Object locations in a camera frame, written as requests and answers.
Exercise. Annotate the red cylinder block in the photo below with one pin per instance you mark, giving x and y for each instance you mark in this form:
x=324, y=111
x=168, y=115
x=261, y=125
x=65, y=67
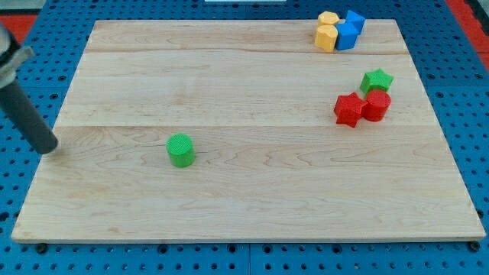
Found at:
x=378, y=102

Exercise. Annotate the green star block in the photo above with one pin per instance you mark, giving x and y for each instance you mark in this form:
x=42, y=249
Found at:
x=376, y=80

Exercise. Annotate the green cylinder block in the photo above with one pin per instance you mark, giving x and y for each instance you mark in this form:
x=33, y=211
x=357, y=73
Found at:
x=180, y=150

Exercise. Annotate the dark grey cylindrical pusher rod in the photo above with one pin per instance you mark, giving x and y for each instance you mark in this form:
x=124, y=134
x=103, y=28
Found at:
x=25, y=117

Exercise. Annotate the blue cube block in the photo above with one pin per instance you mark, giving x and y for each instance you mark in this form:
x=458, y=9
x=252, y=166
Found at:
x=347, y=36
x=356, y=20

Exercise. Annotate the silver rod mount flange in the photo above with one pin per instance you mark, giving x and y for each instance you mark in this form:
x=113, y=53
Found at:
x=12, y=56

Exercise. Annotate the red star block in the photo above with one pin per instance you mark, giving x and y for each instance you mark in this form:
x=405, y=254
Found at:
x=349, y=109

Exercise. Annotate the light wooden board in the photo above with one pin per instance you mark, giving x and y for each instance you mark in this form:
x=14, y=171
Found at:
x=272, y=165

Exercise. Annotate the yellow hexagon block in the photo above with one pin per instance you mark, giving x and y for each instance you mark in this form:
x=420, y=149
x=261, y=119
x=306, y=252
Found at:
x=327, y=18

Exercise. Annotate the blue cube block rear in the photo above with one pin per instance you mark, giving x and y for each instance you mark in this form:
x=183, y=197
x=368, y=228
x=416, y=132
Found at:
x=356, y=20

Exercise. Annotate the blue cube block front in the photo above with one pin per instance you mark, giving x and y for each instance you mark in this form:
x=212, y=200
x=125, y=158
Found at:
x=347, y=36

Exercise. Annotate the yellow pentagon block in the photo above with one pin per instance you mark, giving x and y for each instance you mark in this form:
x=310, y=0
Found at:
x=326, y=37

